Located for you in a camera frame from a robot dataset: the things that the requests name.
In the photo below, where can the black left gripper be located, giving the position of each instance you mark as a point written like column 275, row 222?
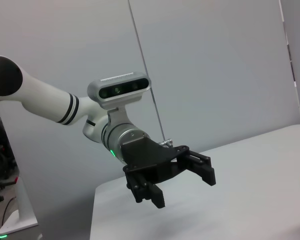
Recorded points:
column 147, row 155

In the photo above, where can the black office chair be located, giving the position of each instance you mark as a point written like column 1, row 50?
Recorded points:
column 0, row 160

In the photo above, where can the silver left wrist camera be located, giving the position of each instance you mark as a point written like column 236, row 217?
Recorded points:
column 120, row 87

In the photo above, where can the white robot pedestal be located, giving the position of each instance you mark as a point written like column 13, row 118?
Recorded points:
column 25, row 200

